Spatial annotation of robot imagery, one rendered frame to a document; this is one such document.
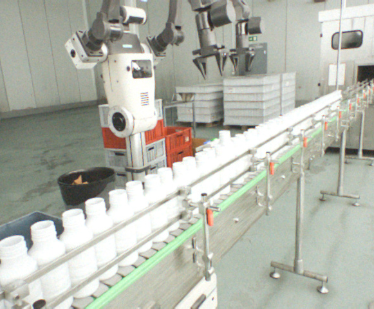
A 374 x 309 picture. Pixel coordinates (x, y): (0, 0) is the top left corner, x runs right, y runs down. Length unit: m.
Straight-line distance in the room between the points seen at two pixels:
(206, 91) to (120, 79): 6.57
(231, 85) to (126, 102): 6.15
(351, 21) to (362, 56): 0.50
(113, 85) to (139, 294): 1.05
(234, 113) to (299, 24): 4.55
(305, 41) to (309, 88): 1.42
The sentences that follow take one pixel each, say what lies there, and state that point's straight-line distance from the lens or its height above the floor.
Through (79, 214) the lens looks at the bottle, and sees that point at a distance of 0.65.
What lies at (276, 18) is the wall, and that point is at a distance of 11.56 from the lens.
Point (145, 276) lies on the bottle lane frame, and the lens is 0.78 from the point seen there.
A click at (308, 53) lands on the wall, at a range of 11.19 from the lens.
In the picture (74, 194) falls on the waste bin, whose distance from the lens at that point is 2.61.
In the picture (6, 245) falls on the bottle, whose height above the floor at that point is 1.15.
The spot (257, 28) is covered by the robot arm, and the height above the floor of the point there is 1.57.
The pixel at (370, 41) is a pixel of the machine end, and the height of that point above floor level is 1.63.
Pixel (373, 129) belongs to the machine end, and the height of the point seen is 0.43.
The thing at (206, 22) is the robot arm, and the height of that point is 1.55.
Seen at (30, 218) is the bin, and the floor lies 0.93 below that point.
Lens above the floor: 1.41
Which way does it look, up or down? 14 degrees down
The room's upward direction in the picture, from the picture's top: 3 degrees counter-clockwise
